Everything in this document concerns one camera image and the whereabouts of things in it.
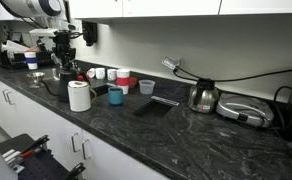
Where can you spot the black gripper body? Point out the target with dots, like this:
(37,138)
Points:
(64,39)

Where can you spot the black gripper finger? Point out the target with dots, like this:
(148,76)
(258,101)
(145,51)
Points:
(71,55)
(57,55)

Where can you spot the black kettle lid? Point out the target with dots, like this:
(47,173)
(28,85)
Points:
(67,71)

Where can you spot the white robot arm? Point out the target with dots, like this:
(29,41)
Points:
(29,6)

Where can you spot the steel carafe black lid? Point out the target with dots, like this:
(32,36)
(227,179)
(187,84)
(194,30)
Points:
(203,96)

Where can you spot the steel sink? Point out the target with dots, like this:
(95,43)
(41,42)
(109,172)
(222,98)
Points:
(54,74)

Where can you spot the white ceramic mug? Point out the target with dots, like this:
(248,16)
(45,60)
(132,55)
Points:
(91,72)
(100,73)
(111,74)

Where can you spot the white cup blue band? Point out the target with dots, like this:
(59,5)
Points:
(31,60)

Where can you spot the metal strainer funnel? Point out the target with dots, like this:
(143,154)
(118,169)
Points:
(37,78)

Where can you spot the black gooseneck kettle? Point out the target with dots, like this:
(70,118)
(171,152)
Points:
(64,86)

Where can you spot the white canister gold rim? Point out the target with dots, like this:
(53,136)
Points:
(79,96)

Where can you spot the black desk organizer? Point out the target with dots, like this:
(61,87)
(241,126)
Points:
(16,61)

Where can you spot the white tumbler red band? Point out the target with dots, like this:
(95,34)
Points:
(123,81)

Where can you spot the teal mug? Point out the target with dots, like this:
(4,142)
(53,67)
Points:
(115,96)

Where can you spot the white base cabinet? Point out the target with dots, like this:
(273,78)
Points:
(36,123)

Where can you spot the clear plastic cup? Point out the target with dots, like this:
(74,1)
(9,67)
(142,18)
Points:
(146,86)

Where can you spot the black orange clamp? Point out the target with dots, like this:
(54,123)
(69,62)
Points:
(36,145)
(74,171)

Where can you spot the striped metal strip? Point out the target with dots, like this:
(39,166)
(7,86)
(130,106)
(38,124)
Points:
(165,100)

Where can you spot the aluminium extrusion bar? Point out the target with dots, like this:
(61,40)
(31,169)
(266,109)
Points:
(11,157)

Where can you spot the black perforated cart top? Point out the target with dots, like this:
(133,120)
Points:
(36,166)

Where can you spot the silver waffle maker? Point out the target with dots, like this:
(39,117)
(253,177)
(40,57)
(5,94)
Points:
(244,109)

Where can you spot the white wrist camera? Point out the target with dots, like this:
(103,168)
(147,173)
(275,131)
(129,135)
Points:
(43,32)

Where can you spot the black wall mounted box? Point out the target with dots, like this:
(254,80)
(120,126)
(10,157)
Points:
(90,33)

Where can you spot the wall power outlet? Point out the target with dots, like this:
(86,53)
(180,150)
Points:
(170,62)

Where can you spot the white upper wall cabinet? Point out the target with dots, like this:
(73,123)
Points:
(171,6)

